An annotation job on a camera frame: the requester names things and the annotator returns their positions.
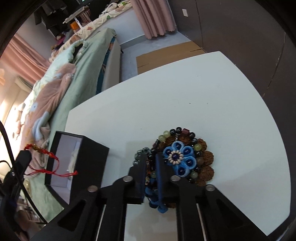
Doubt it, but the black jewelry box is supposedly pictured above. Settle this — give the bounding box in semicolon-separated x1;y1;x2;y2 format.
45;131;109;207

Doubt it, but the light green pillow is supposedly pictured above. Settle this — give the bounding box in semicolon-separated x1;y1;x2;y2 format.
43;40;88;79

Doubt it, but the pink curtain left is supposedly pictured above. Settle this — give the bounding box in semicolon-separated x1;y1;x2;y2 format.
1;33;50;84

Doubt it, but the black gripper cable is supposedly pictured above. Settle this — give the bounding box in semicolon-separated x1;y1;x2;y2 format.
0;120;48;224

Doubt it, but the pink curtain right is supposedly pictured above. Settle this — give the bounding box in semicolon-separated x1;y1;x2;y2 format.
130;0;177;39

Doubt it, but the patterned window bench cushion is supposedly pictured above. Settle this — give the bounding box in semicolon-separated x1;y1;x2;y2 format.
49;1;132;63

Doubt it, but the red string bracelet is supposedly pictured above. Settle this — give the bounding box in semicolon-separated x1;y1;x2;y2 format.
23;143;78;178

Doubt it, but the flattened cardboard sheet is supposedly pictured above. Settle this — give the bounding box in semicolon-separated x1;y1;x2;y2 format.
136;41;205;74

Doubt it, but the green bed sheet mattress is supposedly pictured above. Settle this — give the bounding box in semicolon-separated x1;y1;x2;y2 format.
26;28;120;222

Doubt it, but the pink duck blanket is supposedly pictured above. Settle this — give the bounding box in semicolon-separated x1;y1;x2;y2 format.
17;63;77;176

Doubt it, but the white wall switch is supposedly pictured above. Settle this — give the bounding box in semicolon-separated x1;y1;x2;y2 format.
182;9;188;17

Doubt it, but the blue flower bead bracelet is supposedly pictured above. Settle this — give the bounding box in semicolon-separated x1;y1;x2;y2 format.
132;126;202;214

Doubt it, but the pink curtain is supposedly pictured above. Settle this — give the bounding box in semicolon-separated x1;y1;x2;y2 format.
130;0;177;39
1;33;50;84

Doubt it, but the white low table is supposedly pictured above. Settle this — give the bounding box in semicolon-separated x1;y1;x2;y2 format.
65;52;291;235

